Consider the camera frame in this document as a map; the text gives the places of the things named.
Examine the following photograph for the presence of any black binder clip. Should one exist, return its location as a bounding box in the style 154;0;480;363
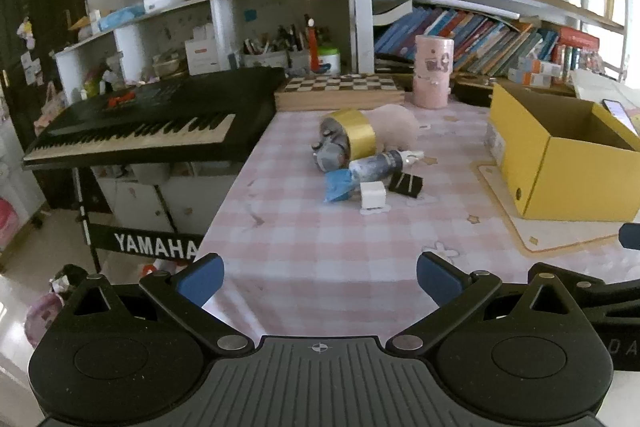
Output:
388;172;423;199

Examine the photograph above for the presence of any white cube charger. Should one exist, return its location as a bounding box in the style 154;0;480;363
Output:
360;181;386;210

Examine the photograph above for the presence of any dark lens solution bottle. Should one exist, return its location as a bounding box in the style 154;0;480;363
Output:
348;150;424;183

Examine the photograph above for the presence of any blue wrapper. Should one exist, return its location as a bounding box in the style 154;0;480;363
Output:
324;169;357;202

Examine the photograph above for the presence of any pink plush toy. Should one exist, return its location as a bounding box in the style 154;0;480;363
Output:
364;104;420;153

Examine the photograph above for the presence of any yellow tape roll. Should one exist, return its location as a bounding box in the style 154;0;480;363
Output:
326;108;376;160

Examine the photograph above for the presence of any keyboard stand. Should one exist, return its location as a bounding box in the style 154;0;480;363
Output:
69;166;206;273

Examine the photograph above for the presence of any cream orange-edged mat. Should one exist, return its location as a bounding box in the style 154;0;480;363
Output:
471;161;623;258

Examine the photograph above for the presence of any yellow cardboard box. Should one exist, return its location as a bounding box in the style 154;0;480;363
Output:
489;83;639;222

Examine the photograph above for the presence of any smartphone with lit screen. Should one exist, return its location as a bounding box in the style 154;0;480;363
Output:
602;98;638;135

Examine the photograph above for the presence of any pink checked tablecloth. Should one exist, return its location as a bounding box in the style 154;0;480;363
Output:
192;98;640;344

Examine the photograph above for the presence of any black Yamaha keyboard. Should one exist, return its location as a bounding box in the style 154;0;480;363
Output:
23;67;285;170

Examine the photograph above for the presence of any wooden chess board box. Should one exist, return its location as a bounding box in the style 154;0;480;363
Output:
274;74;405;112

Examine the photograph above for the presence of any pink cylindrical canister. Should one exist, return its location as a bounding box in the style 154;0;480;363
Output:
412;35;454;109

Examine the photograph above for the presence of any white bookshelf unit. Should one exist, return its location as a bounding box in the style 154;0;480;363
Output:
54;0;628;103

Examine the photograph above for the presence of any white green-lidded jar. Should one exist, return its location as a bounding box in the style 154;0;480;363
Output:
318;46;341;75

